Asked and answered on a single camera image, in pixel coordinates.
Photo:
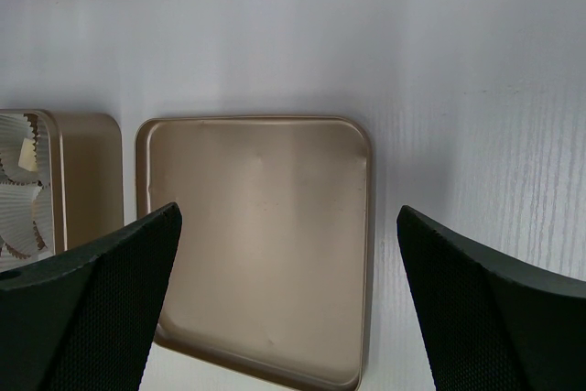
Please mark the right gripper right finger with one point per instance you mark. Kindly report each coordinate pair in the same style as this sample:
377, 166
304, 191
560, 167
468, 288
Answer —
490, 321

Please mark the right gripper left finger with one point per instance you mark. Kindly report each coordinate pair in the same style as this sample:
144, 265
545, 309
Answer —
85, 319

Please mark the white square chocolate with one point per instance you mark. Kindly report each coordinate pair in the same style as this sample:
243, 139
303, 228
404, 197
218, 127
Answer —
27, 159

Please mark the gold tin lid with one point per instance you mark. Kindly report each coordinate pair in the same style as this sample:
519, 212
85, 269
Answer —
271, 274

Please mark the gold tin box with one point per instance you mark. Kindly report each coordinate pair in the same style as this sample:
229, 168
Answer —
75, 196

